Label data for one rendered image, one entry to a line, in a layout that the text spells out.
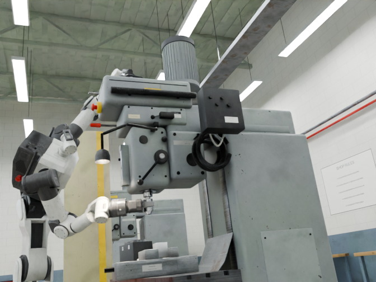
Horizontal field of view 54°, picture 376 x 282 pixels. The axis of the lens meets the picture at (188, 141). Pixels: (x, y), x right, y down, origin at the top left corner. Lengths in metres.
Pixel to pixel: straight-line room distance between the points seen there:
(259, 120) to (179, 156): 0.56
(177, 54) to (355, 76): 4.85
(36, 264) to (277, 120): 1.57
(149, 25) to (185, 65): 6.71
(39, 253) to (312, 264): 1.45
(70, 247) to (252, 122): 2.09
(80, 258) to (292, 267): 2.12
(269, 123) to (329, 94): 4.95
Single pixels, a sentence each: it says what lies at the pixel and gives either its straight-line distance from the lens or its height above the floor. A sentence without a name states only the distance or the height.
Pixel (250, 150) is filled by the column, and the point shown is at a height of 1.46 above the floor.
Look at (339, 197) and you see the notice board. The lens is 6.89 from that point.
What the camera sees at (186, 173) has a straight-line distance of 1.85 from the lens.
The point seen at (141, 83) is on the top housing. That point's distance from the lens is 1.95.
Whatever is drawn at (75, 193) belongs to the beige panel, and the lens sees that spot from 3.60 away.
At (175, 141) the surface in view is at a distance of 1.88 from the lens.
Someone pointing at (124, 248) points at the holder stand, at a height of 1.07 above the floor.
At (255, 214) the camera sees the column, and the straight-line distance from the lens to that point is 1.83.
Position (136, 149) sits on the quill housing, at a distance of 1.83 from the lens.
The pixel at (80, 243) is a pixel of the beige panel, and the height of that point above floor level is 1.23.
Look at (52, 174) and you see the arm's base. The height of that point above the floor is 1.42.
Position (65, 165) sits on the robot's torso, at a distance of 2.07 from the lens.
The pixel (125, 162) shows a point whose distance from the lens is 1.88.
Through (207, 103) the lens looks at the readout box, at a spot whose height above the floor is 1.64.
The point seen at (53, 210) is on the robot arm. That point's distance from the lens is 2.01.
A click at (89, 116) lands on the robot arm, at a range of 2.39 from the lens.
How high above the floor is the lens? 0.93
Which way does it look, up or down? 19 degrees up
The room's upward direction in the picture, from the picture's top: 6 degrees counter-clockwise
